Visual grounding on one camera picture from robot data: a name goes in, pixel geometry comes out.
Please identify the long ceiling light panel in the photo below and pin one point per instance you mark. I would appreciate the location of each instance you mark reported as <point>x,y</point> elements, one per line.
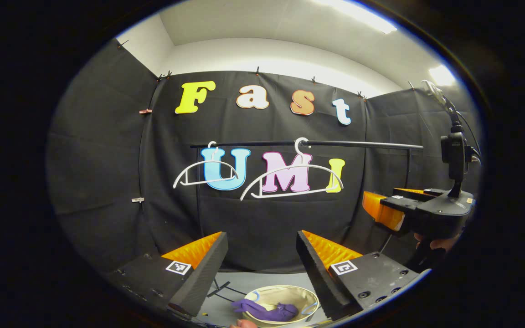
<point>358,13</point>

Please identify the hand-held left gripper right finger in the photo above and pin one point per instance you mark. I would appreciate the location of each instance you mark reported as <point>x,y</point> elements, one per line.
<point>319,278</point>

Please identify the beige laundry hamper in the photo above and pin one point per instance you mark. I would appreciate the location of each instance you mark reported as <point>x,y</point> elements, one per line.
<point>285,294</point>

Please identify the person's foot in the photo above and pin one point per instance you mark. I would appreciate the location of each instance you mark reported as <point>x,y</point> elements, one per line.
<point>243,324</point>

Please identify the black clothes rack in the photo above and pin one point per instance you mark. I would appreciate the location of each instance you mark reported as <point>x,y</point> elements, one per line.
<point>358,144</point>

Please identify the white plastic hanger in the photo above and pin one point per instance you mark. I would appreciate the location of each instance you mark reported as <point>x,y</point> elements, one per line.
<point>290,192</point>
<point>208,181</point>

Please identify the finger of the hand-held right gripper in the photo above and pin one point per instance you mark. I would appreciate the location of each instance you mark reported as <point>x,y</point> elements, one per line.
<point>383,212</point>
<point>419,191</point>

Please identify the small ceiling light panel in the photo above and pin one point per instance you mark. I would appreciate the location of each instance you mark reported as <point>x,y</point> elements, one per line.
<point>442,75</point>

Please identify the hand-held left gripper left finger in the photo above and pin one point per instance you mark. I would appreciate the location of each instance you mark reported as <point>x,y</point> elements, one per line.
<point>201,278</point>

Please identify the purple knit cardigan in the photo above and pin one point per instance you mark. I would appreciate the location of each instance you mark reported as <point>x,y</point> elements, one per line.
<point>267,313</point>

